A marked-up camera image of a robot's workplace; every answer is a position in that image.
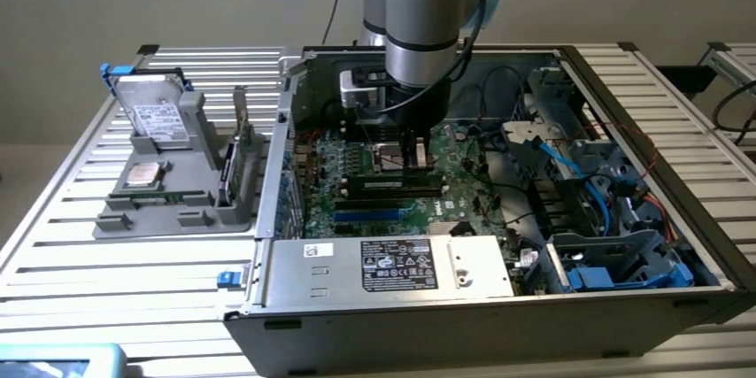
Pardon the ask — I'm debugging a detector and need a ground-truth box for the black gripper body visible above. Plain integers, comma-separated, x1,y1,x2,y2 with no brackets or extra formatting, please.
346,66,454,136

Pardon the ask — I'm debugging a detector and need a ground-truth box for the installed green RAM stick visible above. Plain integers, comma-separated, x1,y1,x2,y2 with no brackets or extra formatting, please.
344,175,442,192

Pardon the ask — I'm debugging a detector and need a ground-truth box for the loose green RAM stick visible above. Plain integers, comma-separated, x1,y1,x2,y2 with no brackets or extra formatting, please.
129,190,206,205

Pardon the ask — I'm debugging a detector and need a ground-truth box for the CPU socket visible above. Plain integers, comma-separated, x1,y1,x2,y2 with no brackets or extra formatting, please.
366,142,409,174

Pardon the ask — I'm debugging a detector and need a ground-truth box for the green motherboard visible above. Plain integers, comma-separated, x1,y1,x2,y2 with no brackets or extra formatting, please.
293,122,510,241

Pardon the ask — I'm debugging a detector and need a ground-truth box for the black expansion slot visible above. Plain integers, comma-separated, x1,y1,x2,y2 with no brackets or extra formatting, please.
333,197,409,212

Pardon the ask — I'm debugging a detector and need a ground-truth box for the blue expansion slot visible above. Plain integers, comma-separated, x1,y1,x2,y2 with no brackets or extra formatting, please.
332,209,404,223

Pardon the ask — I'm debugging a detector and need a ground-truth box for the silver chipset heat sink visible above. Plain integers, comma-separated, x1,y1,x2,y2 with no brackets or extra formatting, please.
429,221,474,238

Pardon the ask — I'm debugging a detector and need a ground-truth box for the grey metal disk bay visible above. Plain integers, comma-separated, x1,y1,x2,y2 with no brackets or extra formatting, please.
500,66,680,237

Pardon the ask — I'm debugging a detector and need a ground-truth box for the silver power supply unit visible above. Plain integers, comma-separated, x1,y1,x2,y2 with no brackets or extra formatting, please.
256,235,516,309

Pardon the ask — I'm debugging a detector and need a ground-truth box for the open black PC case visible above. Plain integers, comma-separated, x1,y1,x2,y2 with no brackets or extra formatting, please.
221,43,756,378

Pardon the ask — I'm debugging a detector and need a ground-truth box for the blue case latch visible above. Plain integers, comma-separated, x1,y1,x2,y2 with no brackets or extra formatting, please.
214,267,250,291

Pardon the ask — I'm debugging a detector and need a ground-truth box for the grey parts rack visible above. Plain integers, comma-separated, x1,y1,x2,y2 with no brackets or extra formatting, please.
92,84,268,241

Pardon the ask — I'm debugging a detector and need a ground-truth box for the blue plastic drive holder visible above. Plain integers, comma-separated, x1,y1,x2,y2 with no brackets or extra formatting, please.
564,261,693,294

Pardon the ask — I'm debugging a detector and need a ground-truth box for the silver hard disk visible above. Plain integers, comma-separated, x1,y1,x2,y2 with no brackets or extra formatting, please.
113,73,192,143

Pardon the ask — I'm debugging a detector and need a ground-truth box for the silver CPU chip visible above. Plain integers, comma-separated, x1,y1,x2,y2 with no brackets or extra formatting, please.
125,162,165,188

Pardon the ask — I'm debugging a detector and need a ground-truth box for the neighbouring slatted metal table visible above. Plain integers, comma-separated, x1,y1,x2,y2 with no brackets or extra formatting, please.
698,41,756,87

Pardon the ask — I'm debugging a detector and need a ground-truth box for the teal device with screen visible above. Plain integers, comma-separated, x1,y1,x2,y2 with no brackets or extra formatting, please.
0,342,129,378

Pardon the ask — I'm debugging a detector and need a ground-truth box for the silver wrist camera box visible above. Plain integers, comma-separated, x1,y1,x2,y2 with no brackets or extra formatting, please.
337,68,388,110

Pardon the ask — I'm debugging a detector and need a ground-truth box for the black internal power cable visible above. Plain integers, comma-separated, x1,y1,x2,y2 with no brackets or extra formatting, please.
470,66,533,228

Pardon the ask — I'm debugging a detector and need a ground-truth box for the blue SATA wire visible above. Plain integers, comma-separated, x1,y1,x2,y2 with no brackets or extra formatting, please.
518,137,637,237

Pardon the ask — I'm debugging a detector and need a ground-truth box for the thin black hanging cable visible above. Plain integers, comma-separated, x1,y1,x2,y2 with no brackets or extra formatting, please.
320,0,348,47

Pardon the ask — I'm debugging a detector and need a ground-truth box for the graphics card with metal bracket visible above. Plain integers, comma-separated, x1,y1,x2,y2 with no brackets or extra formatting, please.
214,85,256,212

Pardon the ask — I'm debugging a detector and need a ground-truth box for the red thin wire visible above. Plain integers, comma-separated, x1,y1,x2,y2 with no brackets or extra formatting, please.
581,117,657,184

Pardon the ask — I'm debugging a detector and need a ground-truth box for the thick black looped cable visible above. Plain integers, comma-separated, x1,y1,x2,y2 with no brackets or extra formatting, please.
712,80,756,145

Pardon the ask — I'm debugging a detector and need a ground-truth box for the blue disk bracket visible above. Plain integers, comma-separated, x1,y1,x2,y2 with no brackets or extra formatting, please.
98,63,138,101

